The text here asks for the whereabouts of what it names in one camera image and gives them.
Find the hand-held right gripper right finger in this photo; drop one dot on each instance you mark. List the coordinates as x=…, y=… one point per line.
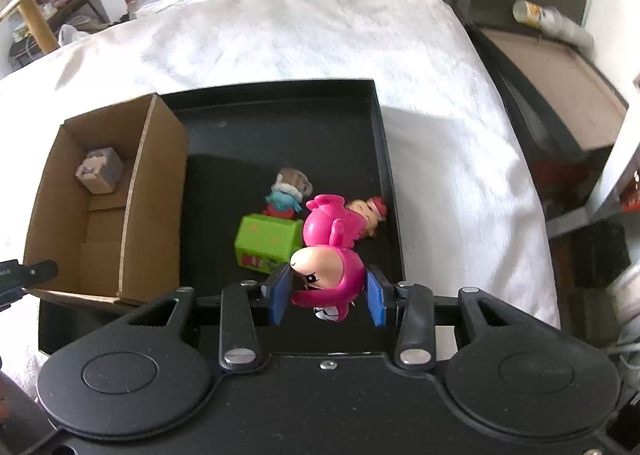
x=376, y=297

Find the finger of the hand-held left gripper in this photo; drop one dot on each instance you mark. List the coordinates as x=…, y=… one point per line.
x=30, y=271

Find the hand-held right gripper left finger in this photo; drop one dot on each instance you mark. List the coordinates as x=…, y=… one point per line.
x=280, y=295

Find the green cube toy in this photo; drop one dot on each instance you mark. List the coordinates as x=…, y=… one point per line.
x=265, y=240

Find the brown cardboard box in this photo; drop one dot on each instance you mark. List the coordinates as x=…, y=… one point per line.
x=105, y=260

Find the pink toy figure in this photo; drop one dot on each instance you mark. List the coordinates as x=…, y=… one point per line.
x=330, y=235

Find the teal and red figurine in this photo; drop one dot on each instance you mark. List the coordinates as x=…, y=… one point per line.
x=285, y=197

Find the black tray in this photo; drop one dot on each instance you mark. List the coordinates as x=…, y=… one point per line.
x=300, y=135

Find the grey cube toy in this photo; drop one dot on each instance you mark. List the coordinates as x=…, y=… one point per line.
x=100, y=170

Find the white plastic bag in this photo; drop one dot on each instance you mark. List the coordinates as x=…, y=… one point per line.
x=71, y=35

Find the glass table with wooden leg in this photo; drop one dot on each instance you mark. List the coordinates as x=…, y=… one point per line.
x=37, y=20

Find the dark wooden nightstand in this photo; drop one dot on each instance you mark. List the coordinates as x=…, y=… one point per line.
x=550, y=65

